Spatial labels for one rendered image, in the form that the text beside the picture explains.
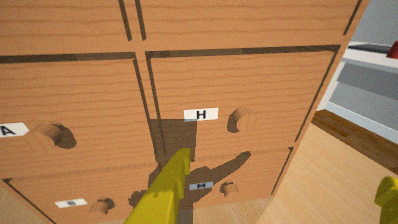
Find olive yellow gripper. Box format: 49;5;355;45
123;148;398;224

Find brown wooden chest of drawers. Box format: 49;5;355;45
0;0;370;224

